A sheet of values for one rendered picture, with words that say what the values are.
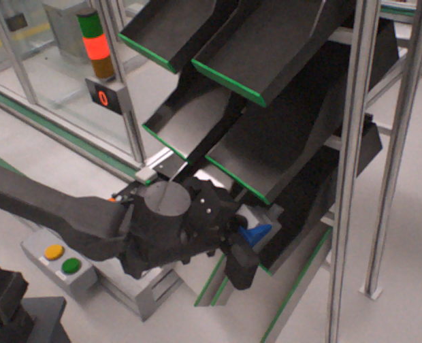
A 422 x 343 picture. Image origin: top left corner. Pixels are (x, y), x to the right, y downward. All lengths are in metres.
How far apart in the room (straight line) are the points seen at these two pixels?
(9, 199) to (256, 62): 0.35
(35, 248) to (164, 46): 0.72
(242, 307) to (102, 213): 0.42
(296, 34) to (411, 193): 0.89
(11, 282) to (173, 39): 0.47
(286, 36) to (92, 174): 0.98
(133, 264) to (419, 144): 1.14
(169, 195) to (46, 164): 1.05
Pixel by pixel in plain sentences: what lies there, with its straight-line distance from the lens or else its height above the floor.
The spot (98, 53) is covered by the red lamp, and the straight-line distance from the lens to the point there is 1.19.
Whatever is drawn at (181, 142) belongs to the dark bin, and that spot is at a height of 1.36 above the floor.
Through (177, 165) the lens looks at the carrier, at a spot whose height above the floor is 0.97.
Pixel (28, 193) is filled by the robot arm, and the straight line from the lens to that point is 0.64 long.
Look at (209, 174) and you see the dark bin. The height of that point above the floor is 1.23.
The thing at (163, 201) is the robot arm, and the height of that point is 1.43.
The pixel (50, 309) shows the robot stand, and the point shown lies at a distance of 0.99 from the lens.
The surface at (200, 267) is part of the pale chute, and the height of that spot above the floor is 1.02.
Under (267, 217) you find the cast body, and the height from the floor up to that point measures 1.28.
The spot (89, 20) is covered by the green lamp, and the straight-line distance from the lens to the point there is 1.16.
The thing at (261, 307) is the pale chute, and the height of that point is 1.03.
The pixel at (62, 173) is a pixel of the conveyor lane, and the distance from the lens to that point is 1.52.
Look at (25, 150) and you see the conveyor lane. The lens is 1.69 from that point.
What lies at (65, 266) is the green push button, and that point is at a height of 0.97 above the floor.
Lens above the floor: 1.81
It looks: 40 degrees down
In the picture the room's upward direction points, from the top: 8 degrees counter-clockwise
